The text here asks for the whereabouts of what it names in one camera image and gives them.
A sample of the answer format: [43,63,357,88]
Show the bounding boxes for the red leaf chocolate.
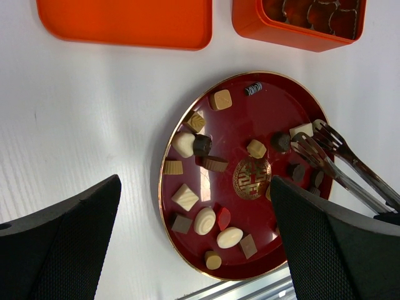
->
[214,204,231,231]

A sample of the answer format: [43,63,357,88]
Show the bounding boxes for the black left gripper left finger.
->
[1,174,121,299]

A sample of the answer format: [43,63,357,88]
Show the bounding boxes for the white heart chocolate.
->
[171,132,196,158]

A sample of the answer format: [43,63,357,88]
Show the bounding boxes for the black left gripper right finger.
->
[271,176,399,299]

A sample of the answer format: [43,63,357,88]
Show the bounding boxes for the tan fluted cup chocolate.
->
[162,160,184,175]

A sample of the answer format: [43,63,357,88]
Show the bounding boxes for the tan square chocolate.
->
[210,89,233,111]

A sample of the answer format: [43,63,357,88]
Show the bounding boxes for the white swirl oval chocolate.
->
[194,207,216,236]

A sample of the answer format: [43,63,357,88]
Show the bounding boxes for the dark round chocolate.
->
[192,134,212,157]

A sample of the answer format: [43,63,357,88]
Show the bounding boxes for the round red plate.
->
[158,71,326,281]

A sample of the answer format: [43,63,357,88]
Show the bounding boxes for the white square chocolate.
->
[171,184,199,212]

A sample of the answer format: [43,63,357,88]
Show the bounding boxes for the tan cylinder chocolate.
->
[204,251,222,270]

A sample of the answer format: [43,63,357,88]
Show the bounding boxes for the dark fluted cup chocolate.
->
[308,186,321,197]

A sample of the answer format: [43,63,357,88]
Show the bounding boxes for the orange chocolate box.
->
[232,1,367,53]

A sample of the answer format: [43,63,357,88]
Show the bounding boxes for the metal serving tongs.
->
[291,119,400,216]

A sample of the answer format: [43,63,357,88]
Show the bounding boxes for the brown cup chocolate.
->
[195,156,229,173]

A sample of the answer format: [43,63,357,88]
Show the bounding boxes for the dark heart chocolate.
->
[271,131,291,153]

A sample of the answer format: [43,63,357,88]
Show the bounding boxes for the tan leaf pattern chocolate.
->
[182,111,206,133]

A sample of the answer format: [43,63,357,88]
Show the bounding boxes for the aluminium frame rail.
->
[179,263,297,300]

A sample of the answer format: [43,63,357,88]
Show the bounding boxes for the tan hexagon chocolate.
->
[246,139,267,159]

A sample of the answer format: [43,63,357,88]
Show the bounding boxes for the brown square chocolate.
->
[171,214,193,234]

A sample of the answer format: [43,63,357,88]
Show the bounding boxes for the light brown diamond chocolate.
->
[239,234,258,259]

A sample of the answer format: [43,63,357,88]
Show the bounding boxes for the black white striped chocolate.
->
[244,82,263,96]

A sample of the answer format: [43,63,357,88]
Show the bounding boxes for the tan shell chocolate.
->
[265,185,271,201]

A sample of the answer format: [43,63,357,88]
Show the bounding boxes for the white bar chocolate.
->
[289,122,314,139]

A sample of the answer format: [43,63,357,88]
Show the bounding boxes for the orange tin lid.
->
[36,0,213,51]

